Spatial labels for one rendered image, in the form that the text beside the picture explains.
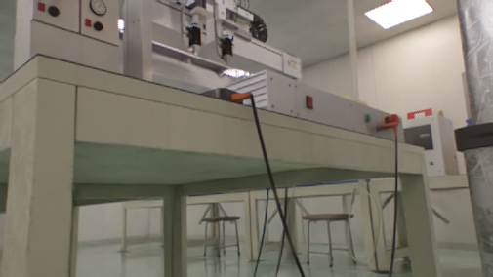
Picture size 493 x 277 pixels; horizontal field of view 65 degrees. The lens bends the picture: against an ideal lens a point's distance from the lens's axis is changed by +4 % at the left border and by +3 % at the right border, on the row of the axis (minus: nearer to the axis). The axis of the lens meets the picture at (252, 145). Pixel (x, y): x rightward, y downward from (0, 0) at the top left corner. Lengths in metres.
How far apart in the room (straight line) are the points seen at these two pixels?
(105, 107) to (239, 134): 0.23
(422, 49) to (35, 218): 5.26
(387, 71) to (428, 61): 0.52
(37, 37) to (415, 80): 4.80
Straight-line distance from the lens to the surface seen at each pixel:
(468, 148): 0.46
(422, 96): 5.32
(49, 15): 1.12
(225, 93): 0.64
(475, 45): 0.49
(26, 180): 0.47
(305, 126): 0.78
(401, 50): 5.58
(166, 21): 1.23
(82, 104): 0.48
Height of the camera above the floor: 0.57
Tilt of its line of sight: 9 degrees up
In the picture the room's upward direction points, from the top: 3 degrees counter-clockwise
